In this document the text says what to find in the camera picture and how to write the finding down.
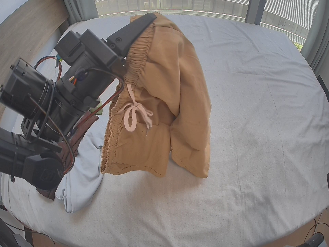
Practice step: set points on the bed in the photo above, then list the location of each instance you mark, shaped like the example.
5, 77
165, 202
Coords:
257, 112

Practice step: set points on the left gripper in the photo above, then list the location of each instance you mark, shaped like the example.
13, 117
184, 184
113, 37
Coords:
90, 71

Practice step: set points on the brown garment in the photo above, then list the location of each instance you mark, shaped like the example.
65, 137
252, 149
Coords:
86, 127

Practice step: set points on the tan shorts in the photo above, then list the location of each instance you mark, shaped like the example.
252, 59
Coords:
174, 86

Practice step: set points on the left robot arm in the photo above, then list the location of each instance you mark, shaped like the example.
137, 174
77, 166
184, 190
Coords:
28, 86

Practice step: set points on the green garment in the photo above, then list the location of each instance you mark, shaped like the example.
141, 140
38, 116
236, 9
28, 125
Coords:
100, 109

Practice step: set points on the pale grey garment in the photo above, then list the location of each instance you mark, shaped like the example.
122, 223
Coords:
82, 179

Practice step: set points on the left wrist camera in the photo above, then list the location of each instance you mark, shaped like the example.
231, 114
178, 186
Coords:
68, 45

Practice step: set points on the grey-green curtain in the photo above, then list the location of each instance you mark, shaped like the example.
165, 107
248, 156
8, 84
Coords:
77, 1
318, 35

